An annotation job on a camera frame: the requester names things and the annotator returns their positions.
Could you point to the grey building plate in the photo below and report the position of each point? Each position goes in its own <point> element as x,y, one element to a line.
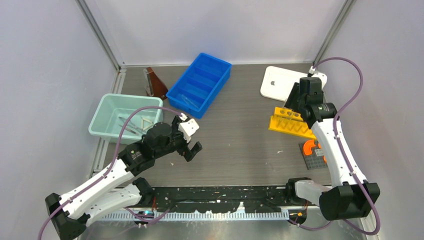
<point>312,165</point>

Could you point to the blue divided plastic bin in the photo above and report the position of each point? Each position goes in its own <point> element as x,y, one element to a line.
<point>201,82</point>

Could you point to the metal crucible tongs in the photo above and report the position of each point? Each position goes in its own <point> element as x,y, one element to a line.
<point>132,125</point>

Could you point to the brown triangular stand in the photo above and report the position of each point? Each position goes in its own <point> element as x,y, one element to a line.
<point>154,86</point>

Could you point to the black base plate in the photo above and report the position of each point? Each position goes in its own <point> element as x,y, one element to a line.
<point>220,199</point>

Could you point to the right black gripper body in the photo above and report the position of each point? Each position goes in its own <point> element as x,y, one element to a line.
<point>300,102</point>

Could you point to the light green plastic tub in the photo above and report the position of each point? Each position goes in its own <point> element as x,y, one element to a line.
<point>107,125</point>

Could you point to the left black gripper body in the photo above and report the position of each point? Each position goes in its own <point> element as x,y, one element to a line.
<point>177,142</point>

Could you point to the white plastic tray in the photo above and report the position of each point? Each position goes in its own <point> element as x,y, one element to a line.
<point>278,82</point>

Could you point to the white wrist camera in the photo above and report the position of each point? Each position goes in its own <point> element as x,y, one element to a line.
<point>313,72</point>
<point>188,126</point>

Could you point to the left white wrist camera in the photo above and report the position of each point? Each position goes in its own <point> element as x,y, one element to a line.
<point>188,126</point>

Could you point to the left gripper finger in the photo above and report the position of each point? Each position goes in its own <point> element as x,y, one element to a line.
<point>189,154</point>
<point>197,147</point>

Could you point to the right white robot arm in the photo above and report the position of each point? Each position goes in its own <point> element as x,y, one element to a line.
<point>351,195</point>

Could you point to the yellow test tube rack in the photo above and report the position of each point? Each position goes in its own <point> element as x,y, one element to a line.
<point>296,126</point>

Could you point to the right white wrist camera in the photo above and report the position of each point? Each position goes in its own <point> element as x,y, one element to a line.
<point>313,72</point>

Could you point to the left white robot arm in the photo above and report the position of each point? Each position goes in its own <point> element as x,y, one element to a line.
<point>72,212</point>

